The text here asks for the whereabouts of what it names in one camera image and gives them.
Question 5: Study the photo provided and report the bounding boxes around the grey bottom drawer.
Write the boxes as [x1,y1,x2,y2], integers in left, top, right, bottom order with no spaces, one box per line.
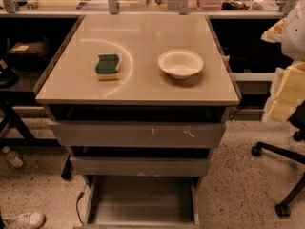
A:
[74,176,199,229]

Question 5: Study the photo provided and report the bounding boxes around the grey drawer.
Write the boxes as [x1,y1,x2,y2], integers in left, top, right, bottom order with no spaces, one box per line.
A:
[50,121,226,148]
[71,157,211,177]
[74,176,199,229]

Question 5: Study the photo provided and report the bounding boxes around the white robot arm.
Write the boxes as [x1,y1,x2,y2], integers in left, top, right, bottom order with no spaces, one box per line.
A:
[261,0,305,126]

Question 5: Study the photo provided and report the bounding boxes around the grey drawer cabinet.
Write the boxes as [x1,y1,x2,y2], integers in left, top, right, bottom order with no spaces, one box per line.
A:
[32,12,242,229]

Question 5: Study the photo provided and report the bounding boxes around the grey top drawer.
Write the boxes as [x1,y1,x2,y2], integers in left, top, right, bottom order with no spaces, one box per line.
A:
[50,121,226,148]

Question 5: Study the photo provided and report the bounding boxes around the grey middle drawer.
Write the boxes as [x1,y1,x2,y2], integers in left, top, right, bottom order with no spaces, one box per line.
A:
[71,157,211,177]

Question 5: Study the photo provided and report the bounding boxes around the white paper bowl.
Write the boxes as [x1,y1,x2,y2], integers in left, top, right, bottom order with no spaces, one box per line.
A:
[158,50,204,79]

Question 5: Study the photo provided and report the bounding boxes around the green and yellow sponge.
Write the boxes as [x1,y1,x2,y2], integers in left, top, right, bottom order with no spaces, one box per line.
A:
[95,54,121,81]

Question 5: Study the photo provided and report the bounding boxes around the black bag with label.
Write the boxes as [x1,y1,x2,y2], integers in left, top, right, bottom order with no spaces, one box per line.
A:
[6,41,49,70]

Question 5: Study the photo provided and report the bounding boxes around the black office chair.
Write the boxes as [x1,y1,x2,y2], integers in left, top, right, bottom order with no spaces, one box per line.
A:
[251,102,305,218]

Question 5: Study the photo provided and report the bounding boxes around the clear plastic bottle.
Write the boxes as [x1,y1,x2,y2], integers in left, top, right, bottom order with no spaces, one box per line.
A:
[2,146,24,168]

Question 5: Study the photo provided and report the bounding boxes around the white sneaker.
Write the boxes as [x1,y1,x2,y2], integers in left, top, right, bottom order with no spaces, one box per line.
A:
[0,212,46,229]

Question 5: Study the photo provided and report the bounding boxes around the black power cable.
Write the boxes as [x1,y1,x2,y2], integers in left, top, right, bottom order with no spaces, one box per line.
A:
[74,184,88,225]

